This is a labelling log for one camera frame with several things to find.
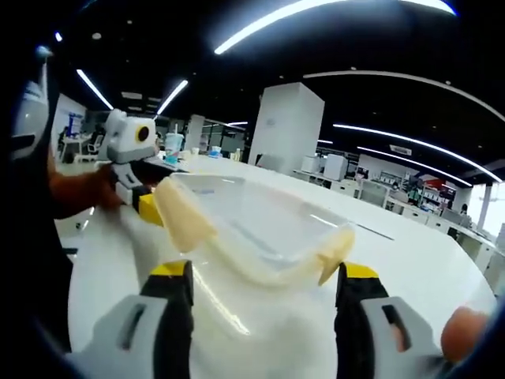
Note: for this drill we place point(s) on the large white appliance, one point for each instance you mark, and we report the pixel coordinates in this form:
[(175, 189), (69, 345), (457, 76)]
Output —
[(336, 166)]

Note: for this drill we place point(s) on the person's left hand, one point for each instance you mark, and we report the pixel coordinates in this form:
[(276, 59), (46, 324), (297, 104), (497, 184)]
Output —
[(106, 189)]

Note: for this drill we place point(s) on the small white appliance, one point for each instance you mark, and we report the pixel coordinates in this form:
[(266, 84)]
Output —
[(310, 165)]

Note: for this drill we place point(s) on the clear lid with beige latches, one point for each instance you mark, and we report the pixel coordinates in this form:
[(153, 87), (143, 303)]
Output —
[(177, 213)]

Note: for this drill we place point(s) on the person's right hand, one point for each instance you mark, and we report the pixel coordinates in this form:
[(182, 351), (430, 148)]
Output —
[(467, 333)]

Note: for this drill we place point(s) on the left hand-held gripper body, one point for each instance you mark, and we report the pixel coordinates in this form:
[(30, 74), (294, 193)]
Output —
[(126, 138)]

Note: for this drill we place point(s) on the white square pillar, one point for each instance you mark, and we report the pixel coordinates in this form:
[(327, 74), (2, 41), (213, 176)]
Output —
[(288, 130)]

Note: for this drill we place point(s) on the small clear plastic packet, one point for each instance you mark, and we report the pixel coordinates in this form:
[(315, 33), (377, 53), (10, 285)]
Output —
[(268, 245)]

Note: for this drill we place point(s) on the grey mesh office chair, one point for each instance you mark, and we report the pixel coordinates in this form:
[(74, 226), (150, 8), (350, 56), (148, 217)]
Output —
[(375, 192)]

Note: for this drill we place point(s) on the small pale bottle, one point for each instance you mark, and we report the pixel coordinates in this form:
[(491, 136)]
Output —
[(236, 154)]

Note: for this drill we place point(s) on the flat metal strip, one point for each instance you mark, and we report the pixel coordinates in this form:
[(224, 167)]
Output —
[(375, 232)]

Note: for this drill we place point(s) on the row of white cabinets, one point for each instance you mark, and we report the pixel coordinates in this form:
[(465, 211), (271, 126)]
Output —
[(414, 215)]

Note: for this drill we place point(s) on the white worn chest device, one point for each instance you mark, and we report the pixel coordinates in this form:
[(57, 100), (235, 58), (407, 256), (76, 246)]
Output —
[(31, 114)]

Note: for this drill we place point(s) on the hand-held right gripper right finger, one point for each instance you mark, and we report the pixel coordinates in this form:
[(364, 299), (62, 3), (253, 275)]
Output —
[(378, 339)]

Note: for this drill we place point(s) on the ceiling air vent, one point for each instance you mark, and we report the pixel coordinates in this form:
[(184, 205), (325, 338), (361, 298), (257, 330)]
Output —
[(401, 149)]

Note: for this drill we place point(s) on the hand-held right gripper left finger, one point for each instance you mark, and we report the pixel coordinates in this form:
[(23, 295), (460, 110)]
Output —
[(134, 339)]

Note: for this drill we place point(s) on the small blue object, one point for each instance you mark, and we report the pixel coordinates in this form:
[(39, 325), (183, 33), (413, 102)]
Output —
[(170, 160)]

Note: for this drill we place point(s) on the curved ceiling light strip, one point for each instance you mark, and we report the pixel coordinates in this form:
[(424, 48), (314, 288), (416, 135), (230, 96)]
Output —
[(300, 13)]

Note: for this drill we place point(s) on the blue and white pack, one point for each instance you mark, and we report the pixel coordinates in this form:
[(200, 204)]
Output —
[(215, 152)]

